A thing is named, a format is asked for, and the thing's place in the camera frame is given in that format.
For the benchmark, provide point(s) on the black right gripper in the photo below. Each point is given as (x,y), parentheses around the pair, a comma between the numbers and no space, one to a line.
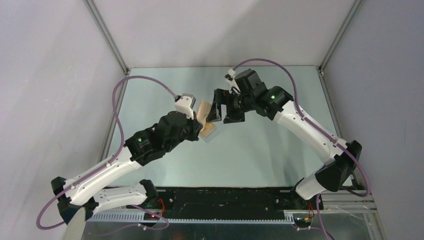
(221,97)

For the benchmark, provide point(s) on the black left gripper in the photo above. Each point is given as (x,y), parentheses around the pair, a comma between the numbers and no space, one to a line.
(196,127)

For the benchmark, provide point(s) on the beige leather card holder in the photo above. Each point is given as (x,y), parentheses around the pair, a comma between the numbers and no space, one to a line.
(203,111)

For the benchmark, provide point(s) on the orange credit card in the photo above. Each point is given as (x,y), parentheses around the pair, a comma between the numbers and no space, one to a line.
(207,129)

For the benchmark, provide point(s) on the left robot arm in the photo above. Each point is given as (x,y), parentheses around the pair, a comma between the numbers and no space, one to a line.
(89,190)

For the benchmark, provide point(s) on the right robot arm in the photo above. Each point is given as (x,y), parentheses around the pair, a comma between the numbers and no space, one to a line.
(247,93)

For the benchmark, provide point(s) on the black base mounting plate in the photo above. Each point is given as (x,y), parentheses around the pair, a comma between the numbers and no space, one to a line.
(229,203)

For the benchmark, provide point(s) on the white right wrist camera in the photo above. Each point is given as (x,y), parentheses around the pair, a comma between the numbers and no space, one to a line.
(229,77)

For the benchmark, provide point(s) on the grey slotted cable duct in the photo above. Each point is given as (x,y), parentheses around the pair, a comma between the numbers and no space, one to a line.
(142,217)

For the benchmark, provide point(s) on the left aluminium frame post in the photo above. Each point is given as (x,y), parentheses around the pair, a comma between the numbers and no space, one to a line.
(106,34)

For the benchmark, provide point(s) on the aluminium frame post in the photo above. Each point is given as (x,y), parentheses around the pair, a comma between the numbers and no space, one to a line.
(106,34)
(340,33)

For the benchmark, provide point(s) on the right aluminium frame post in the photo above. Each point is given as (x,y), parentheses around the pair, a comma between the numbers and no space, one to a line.
(340,33)

